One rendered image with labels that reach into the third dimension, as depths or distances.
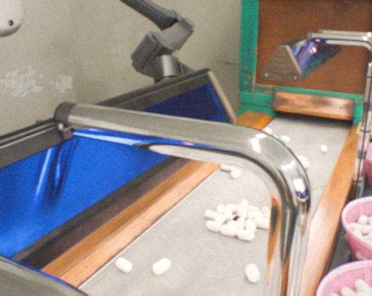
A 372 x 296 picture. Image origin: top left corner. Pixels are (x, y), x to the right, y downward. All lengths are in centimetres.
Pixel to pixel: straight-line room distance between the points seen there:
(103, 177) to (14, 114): 274
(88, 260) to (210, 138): 56
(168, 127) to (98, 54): 297
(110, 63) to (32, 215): 290
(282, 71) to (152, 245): 42
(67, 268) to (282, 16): 123
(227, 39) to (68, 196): 240
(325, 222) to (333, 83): 83
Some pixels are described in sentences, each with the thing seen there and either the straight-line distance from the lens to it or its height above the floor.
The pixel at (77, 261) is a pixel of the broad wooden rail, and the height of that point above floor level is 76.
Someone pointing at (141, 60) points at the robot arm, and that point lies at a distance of 92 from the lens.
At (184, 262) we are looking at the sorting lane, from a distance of 77.
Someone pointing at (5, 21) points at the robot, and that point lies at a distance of 103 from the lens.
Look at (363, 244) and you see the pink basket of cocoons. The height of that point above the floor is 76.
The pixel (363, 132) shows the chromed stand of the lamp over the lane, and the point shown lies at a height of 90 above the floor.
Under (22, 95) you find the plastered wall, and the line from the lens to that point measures 305.
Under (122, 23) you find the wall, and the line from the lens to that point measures 303.
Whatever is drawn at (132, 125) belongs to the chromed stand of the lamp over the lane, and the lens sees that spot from 25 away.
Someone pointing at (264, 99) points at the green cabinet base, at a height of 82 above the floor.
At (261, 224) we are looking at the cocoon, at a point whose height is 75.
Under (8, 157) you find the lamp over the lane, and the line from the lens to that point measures 25.
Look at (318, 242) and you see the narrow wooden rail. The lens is 82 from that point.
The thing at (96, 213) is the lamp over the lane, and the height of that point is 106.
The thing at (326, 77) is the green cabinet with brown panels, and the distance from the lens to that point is 163.
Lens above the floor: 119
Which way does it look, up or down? 19 degrees down
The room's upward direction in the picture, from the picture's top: straight up
